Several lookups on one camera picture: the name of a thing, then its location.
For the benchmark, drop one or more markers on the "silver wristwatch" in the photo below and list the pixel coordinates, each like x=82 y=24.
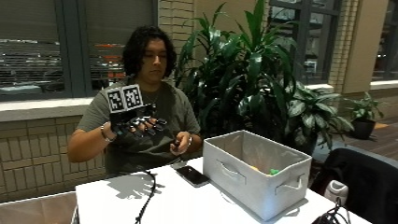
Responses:
x=191 y=140

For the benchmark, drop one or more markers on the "the person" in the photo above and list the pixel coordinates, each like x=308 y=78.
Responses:
x=136 y=146

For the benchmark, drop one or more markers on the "white marker cube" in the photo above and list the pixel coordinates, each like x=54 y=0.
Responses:
x=124 y=98

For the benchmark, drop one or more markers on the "black smartphone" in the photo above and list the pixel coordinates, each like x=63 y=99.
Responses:
x=194 y=176

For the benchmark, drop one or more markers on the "yellow toy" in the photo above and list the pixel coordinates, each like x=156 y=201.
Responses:
x=254 y=168

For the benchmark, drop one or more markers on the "grey fabric storage box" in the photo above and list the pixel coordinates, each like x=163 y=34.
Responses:
x=254 y=186

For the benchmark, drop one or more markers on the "green toy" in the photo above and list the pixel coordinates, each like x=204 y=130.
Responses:
x=275 y=171

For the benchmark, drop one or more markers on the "tall green leafy plant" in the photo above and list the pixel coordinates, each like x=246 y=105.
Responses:
x=244 y=77

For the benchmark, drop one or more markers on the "variegated leafy plant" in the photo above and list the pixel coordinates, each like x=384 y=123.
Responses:
x=313 y=113

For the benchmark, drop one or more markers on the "wooden side table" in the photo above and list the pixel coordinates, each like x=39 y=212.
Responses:
x=38 y=208

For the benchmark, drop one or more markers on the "white plastic bottle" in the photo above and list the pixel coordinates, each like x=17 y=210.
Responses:
x=337 y=191

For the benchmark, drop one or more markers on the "small potted plant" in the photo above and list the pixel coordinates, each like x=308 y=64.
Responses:
x=365 y=115

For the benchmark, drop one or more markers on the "black chair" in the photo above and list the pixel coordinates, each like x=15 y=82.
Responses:
x=365 y=180

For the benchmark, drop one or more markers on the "grey window frame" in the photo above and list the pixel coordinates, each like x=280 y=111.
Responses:
x=75 y=49

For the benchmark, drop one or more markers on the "dark window frame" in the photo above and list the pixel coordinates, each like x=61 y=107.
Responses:
x=307 y=40

